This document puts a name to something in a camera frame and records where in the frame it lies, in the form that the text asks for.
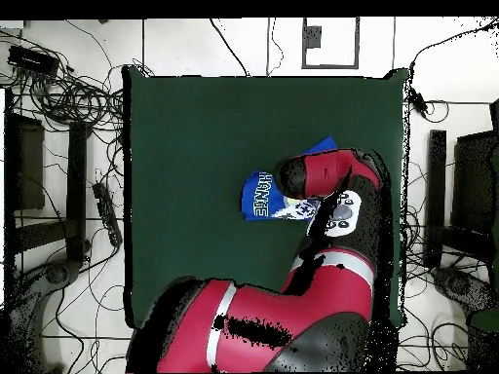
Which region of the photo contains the blue printed t-shirt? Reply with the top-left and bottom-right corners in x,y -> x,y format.
240,134 -> 339,222

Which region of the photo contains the dark green table cloth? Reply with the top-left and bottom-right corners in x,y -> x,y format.
121,64 -> 409,327

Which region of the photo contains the black power strip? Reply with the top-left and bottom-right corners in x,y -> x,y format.
92,181 -> 125,247

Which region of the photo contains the black power adapter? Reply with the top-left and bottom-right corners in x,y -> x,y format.
408,87 -> 429,118

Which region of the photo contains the black chair base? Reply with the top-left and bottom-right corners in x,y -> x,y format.
7,258 -> 81,352
431,266 -> 499,332

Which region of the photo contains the black electronics box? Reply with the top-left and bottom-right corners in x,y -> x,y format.
7,44 -> 60,77

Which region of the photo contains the black cable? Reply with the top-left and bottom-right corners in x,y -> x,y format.
209,18 -> 250,78

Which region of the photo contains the grey square frame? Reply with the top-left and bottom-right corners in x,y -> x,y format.
300,17 -> 361,70

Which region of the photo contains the black wooden furniture frame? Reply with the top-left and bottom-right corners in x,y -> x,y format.
3,88 -> 93,270
423,98 -> 499,270

